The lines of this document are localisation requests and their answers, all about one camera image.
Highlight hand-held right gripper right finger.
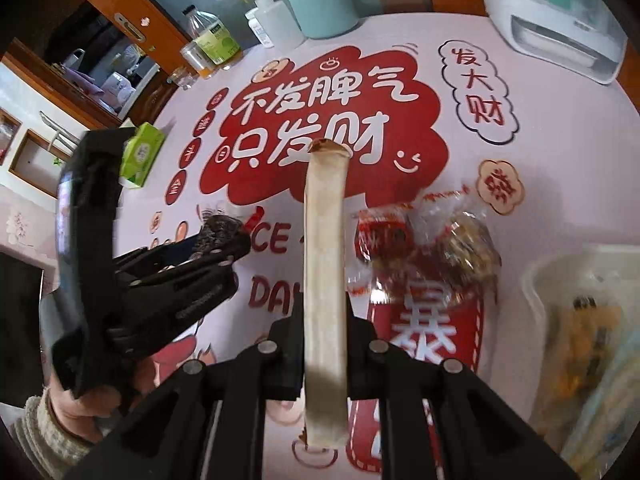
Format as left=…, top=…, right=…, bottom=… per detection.
left=345, top=300, right=581, bottom=480

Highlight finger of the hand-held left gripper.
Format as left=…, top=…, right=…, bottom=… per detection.
left=131, top=232, right=251, bottom=285
left=112, top=231, right=213, bottom=275

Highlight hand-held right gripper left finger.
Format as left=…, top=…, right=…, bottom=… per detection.
left=65, top=305, right=306, bottom=480

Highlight dark cookie packet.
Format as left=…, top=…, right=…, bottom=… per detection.
left=197, top=202, right=246, bottom=256

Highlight long beige snack packet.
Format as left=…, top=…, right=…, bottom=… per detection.
left=302, top=138, right=352, bottom=448

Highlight white plastic bin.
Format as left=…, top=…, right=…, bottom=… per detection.
left=520, top=242, right=640, bottom=480

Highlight person's left forearm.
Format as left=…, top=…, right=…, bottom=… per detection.
left=7, top=380, right=131, bottom=480

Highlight green tissue pack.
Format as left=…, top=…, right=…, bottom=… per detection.
left=119, top=121, right=167, bottom=190

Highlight red candy packet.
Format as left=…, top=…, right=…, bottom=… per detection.
left=350, top=203, right=418, bottom=291

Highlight clear brown snack packet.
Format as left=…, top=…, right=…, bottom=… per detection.
left=410, top=185, right=503, bottom=301

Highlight small clear jar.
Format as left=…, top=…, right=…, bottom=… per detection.
left=179, top=42, right=218, bottom=81

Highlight clear bottle green label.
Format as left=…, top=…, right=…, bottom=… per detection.
left=181, top=5, right=243, bottom=68

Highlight wooden glass door cabinet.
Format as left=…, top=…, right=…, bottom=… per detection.
left=0, top=0, right=201, bottom=131

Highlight white squeeze bottle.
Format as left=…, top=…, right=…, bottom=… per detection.
left=220, top=0, right=307, bottom=50

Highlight light blue snack packet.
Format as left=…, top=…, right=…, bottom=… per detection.
left=560, top=340, right=640, bottom=476

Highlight teal canister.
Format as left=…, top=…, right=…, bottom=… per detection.
left=282, top=0, right=361, bottom=41

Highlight white storage organizer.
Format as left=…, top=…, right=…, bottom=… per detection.
left=477, top=0, right=628, bottom=86

